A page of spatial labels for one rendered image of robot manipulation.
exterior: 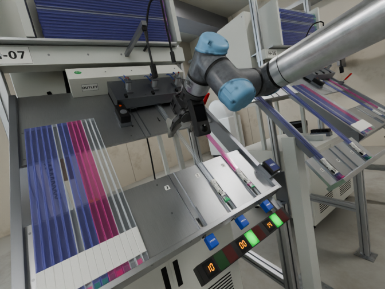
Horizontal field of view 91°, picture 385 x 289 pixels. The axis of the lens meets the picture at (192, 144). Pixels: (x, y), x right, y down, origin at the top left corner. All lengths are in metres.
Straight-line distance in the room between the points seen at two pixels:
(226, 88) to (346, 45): 0.22
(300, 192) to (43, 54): 1.16
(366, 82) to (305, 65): 3.52
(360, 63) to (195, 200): 3.69
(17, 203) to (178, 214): 0.37
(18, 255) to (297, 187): 0.93
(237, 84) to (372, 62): 3.63
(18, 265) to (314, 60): 0.70
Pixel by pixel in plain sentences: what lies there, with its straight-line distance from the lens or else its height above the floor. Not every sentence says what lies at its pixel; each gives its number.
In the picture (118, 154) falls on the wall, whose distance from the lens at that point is 3.89.
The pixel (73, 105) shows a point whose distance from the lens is 0.85.
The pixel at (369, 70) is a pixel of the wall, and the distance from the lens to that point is 4.00.
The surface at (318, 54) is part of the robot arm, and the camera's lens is 0.48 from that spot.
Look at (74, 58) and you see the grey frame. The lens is 0.94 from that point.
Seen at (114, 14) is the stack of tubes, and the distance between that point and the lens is 1.01.
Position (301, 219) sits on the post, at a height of 0.46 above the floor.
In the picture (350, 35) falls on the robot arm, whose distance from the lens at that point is 0.47.
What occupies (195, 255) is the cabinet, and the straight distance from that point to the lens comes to 0.97.
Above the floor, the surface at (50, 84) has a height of 1.28.
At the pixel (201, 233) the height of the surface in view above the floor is 0.73.
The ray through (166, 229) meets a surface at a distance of 0.52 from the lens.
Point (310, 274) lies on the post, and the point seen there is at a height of 0.18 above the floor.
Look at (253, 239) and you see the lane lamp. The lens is 0.60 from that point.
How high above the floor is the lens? 1.01
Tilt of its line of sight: 8 degrees down
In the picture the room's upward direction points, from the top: 12 degrees counter-clockwise
